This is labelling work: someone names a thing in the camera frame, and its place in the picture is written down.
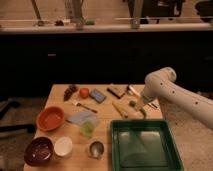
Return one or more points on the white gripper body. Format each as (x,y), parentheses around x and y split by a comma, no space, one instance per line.
(142,101)

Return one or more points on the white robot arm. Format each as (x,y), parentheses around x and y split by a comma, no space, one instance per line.
(161,83)

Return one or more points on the green plastic cup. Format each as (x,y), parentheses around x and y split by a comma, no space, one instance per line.
(88,126)

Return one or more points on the small metal cup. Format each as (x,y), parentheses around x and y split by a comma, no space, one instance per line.
(96,149)

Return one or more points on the green cucumber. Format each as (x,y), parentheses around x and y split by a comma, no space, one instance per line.
(140,109)

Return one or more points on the brown block eraser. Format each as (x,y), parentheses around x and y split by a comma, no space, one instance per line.
(116,91)

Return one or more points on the green plastic tray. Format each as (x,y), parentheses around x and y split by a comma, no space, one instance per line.
(144,145)

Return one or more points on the blue sponge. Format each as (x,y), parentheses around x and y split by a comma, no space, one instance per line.
(98,96)

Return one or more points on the red tomato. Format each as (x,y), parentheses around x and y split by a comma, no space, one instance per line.
(84,93)

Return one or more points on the silver fork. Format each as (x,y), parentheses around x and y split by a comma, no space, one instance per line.
(81,105)

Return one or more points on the light blue cloth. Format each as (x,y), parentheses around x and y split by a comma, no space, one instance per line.
(80,117)

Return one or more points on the dark grape bunch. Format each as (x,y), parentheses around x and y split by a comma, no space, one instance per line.
(69,92)

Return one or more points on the small white bowl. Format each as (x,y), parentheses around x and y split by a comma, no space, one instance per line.
(63,146)

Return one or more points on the orange bowl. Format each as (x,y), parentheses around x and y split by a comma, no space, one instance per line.
(50,118)

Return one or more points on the dark purple bowl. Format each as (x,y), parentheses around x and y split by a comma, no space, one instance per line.
(39,152)

